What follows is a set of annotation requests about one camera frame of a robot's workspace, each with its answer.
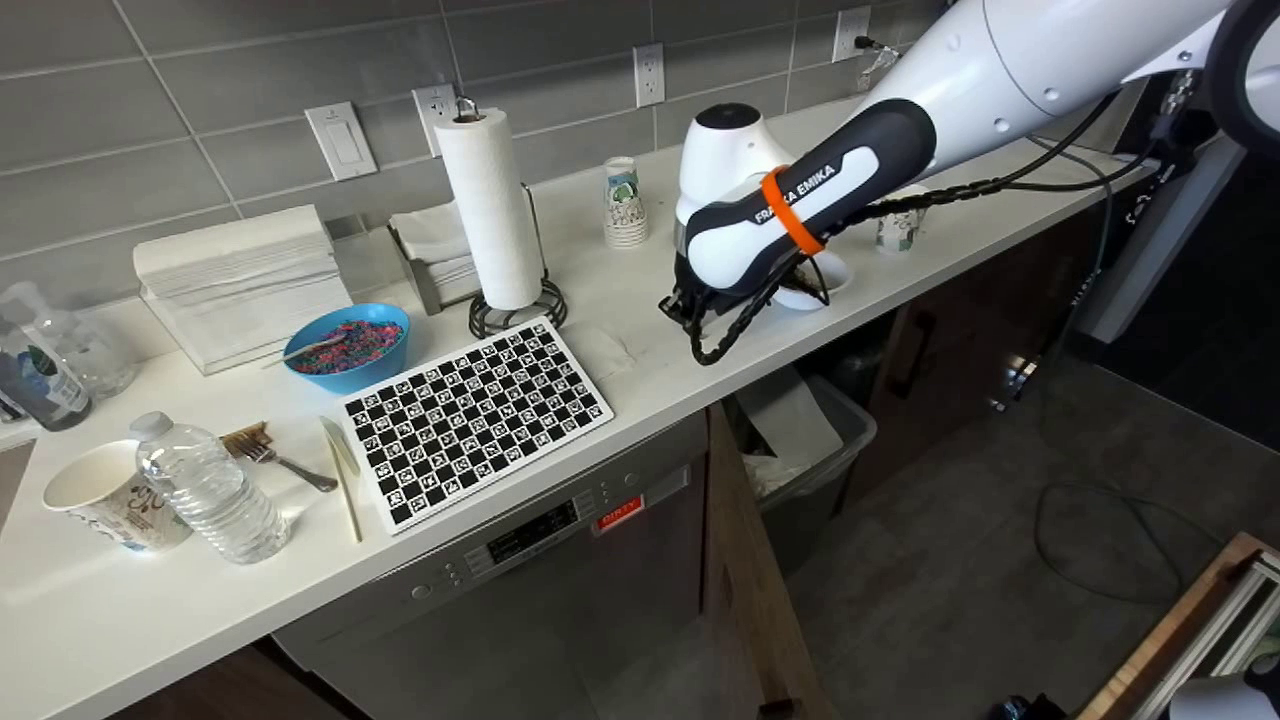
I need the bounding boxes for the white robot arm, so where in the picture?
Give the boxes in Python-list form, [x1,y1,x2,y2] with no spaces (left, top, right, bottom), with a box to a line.
[680,0,1280,302]

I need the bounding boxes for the grey trash bin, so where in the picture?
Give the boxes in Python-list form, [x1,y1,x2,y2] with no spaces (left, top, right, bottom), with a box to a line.
[727,372,875,571]

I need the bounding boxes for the white bowl with food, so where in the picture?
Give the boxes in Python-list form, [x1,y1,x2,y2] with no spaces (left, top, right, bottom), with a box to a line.
[772,252,851,312]

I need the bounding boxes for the small upright paper cup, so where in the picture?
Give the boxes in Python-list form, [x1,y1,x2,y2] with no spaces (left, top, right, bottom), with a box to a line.
[606,155,647,249]

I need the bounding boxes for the black white checkered mat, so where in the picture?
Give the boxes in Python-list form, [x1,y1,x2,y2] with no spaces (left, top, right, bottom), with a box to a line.
[343,319,614,531]

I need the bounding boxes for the stainless dishwasher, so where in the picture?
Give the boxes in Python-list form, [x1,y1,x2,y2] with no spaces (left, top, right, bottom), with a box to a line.
[275,415,708,720]

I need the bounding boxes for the open cabinet door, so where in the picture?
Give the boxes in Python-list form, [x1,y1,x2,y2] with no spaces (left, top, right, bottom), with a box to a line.
[704,409,833,720]

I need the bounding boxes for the white paper towel roll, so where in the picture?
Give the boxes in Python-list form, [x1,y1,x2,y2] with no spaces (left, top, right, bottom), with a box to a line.
[436,107,546,312]

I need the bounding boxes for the patterned paper cup right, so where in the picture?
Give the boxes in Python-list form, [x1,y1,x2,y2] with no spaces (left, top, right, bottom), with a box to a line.
[875,206,923,254]

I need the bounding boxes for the patterned paper cup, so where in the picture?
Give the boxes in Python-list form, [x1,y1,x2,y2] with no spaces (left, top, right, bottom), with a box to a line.
[43,440,192,550]
[875,206,923,254]

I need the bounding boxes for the blue bowl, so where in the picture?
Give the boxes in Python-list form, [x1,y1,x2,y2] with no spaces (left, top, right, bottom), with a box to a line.
[284,302,414,395]

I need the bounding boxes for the wooden chopstick pair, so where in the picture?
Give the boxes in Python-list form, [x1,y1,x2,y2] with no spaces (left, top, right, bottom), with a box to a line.
[321,415,363,545]

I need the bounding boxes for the metal fork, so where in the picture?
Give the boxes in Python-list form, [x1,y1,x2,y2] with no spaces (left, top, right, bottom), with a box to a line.
[219,423,338,491]

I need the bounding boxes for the stack of white napkins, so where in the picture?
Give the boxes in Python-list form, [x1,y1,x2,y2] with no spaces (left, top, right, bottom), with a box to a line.
[132,202,349,375]

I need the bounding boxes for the clear plastic water bottle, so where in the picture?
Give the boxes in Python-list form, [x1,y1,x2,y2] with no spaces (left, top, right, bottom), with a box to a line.
[132,412,289,564]

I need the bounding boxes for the patterned paper cup left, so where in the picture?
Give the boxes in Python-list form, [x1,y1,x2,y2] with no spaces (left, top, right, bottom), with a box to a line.
[43,440,192,550]

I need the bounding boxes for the clear plastic container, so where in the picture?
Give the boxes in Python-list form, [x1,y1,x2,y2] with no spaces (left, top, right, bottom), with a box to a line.
[0,281,137,431]

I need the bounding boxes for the black wire towel holder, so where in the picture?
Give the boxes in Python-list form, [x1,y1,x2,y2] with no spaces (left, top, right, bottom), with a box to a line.
[467,277,570,340]

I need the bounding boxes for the white wall outlet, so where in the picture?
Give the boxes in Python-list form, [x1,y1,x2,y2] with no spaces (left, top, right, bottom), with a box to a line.
[631,45,666,107]

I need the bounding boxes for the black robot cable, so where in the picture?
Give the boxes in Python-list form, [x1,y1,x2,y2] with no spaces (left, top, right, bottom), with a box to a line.
[655,91,1176,372]

